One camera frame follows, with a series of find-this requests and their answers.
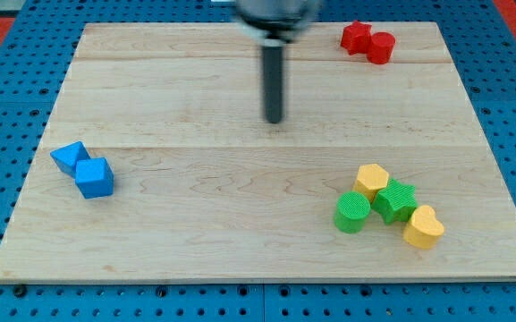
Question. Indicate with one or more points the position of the green star block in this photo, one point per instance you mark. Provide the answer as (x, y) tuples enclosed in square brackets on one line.
[(396, 202)]

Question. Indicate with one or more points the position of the red star block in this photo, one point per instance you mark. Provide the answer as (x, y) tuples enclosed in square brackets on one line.
[(356, 37)]

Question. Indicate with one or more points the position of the wooden board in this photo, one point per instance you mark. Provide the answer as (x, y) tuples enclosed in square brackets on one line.
[(207, 192)]

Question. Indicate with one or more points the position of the green cylinder block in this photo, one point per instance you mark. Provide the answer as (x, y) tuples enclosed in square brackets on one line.
[(351, 212)]

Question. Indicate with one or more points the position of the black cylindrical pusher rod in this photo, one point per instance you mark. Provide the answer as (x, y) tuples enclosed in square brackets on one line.
[(272, 80)]

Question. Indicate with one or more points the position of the yellow hexagon block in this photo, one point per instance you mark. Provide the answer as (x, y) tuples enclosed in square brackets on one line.
[(370, 179)]

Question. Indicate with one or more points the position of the blue cube block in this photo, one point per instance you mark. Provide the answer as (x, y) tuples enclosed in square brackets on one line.
[(94, 178)]

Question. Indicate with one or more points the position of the red cylinder block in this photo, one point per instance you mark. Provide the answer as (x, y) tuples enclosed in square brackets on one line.
[(380, 47)]

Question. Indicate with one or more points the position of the yellow heart block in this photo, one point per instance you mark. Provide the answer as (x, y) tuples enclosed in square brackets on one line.
[(423, 230)]

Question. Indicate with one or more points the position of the blue triangle block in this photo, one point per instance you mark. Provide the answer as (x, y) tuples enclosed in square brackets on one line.
[(67, 157)]

